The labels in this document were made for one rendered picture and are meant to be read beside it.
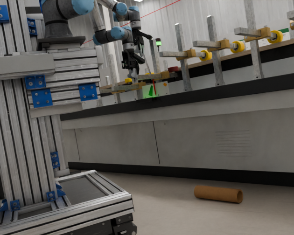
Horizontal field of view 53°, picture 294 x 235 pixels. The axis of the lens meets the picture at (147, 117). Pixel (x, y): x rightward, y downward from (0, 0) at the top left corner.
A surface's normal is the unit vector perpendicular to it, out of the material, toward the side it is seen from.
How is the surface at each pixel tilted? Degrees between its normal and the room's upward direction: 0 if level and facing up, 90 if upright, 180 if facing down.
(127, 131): 90
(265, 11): 90
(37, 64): 90
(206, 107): 90
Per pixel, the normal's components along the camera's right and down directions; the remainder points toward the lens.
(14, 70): 0.38, -0.02
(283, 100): -0.68, 0.14
